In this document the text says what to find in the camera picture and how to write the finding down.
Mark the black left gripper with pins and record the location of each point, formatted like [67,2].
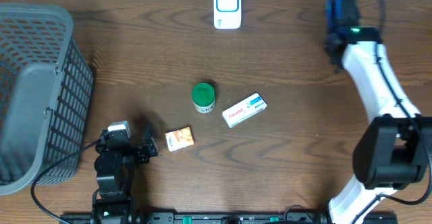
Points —
[142,156]

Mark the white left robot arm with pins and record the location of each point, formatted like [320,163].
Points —
[112,202]

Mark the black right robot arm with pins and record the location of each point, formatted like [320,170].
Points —
[394,152]

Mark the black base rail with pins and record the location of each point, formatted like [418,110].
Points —
[188,218]

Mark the white barcode scanner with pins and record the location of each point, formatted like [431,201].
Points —
[227,14]

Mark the green lid jar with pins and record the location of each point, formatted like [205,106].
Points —
[203,97]

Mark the orange tissue pack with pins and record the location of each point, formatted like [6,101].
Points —
[179,139]

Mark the white Panadol box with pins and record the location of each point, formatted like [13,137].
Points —
[244,109]

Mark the grey plastic basket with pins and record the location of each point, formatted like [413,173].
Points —
[46,90]

